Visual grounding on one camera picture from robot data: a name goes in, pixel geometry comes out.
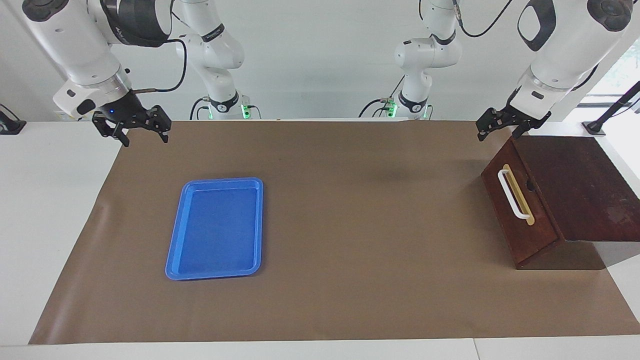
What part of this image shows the black camera stand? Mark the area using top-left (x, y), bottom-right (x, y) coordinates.
top-left (582, 80), bottom-right (640, 137)

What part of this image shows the dark wooden drawer cabinet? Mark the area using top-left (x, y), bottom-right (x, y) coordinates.
top-left (511, 135), bottom-right (640, 271)

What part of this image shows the black right base cable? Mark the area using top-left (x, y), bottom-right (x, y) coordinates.
top-left (189, 96), bottom-right (211, 121)

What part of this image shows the black left base cable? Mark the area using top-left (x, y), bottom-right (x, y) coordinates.
top-left (358, 75), bottom-right (405, 119)

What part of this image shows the blue plastic tray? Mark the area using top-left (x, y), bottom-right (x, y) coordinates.
top-left (165, 177), bottom-right (264, 281)

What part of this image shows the black base cable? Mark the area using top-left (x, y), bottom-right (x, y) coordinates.
top-left (358, 75), bottom-right (405, 119)
top-left (189, 96), bottom-right (211, 121)

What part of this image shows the black clamp mount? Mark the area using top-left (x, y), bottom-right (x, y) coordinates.
top-left (0, 103), bottom-right (27, 136)

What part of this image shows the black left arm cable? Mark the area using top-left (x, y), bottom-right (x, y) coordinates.
top-left (451, 0), bottom-right (516, 39)

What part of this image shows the bright window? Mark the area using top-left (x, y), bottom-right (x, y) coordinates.
top-left (575, 39), bottom-right (640, 108)

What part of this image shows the brown paper table mat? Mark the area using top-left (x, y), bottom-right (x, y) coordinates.
top-left (28, 119), bottom-right (640, 346)

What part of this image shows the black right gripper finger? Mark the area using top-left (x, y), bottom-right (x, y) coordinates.
top-left (145, 104), bottom-right (173, 144)
top-left (91, 114), bottom-right (130, 148)

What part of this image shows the wooden drawer with white handle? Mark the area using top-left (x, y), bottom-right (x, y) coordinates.
top-left (481, 137), bottom-right (561, 266)

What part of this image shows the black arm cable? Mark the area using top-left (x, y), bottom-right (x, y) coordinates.
top-left (451, 0), bottom-right (516, 39)
top-left (131, 37), bottom-right (189, 96)

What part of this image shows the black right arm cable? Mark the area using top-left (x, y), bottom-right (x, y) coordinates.
top-left (131, 37), bottom-right (189, 96)

